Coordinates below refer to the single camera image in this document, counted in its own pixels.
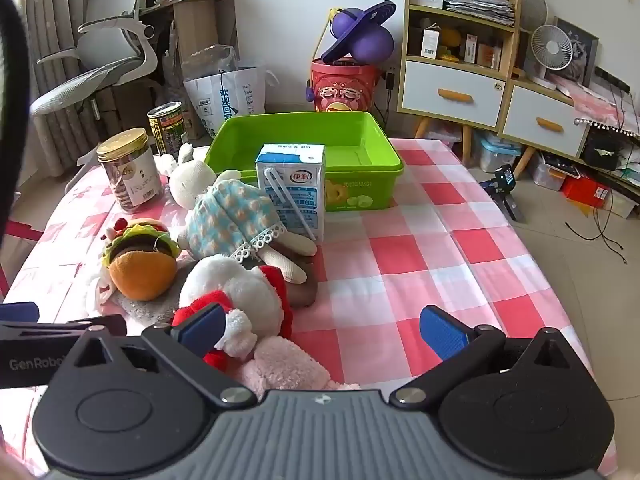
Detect cream rabbit plush toy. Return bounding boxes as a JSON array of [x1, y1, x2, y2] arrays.
[[159, 142, 319, 286]]

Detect black power strip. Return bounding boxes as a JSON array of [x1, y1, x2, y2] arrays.
[[595, 67, 632, 94]]

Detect clear storage box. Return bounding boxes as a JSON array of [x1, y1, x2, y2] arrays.
[[422, 121, 464, 149]]

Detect yellow jump rope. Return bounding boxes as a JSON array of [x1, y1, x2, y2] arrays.
[[304, 7, 346, 103]]

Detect white plush toy red clothes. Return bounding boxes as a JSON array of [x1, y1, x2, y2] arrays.
[[170, 254, 297, 372]]

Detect blue and white milk carton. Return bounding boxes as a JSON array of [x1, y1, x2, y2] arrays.
[[255, 142, 327, 244]]

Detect red box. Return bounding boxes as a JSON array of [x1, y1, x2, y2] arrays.
[[560, 175, 612, 209]]

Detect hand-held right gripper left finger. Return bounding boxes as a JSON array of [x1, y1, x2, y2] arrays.
[[60, 304, 258, 408]]

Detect grey standing fan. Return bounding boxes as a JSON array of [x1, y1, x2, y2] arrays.
[[520, 0, 550, 31]]

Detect wooden shelf cabinet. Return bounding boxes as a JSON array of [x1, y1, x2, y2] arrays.
[[397, 0, 524, 152]]

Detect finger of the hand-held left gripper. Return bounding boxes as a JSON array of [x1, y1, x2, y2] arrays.
[[0, 302, 41, 323], [0, 314, 129, 343]]

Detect pink plush toy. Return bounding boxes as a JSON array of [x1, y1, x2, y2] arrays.
[[235, 335, 361, 402]]

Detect red snack bucket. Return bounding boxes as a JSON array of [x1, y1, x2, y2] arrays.
[[305, 57, 384, 115]]

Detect pink patterned cloth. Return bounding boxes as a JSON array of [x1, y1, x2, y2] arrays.
[[550, 79, 640, 137]]

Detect grey office chair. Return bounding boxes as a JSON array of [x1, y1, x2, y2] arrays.
[[30, 0, 169, 117]]

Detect blue lidded storage box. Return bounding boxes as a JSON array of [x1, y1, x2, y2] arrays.
[[472, 132, 524, 174]]

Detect stack of papers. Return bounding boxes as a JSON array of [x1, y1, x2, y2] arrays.
[[442, 0, 516, 27]]

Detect pink checked tablecloth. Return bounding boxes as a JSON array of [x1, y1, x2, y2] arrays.
[[0, 137, 617, 480]]

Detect burger plush toy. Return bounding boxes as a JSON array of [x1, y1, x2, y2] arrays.
[[100, 217, 182, 302]]

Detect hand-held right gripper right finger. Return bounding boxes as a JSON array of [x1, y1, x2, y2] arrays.
[[390, 305, 583, 408]]

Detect cardboard boxes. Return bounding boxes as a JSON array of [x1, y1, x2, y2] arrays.
[[150, 0, 237, 66]]

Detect small black tripod device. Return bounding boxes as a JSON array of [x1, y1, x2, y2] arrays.
[[482, 164, 526, 224]]

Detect low wooden drawer cabinet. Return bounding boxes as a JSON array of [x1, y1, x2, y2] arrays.
[[499, 27, 594, 181]]

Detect clear jar with gold lid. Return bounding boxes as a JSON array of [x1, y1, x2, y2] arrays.
[[96, 128, 166, 215]]

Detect white cloth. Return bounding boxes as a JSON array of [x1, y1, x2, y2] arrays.
[[85, 265, 119, 312]]

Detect dark drink can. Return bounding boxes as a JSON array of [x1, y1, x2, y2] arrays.
[[147, 101, 187, 157]]

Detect black floor cables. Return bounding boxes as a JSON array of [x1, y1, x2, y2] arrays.
[[565, 190, 632, 267]]

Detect white shopping bag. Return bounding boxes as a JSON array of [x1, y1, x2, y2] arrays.
[[182, 45, 279, 141]]

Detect dark framed picture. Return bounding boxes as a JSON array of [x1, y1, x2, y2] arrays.
[[552, 16, 600, 89]]

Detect purple hopper ball toy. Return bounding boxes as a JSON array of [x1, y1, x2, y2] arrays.
[[320, 1, 399, 64]]

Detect white desk fan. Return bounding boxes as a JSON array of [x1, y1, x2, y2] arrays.
[[525, 25, 574, 91]]

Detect green plastic bin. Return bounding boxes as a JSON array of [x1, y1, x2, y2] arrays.
[[204, 111, 405, 212]]

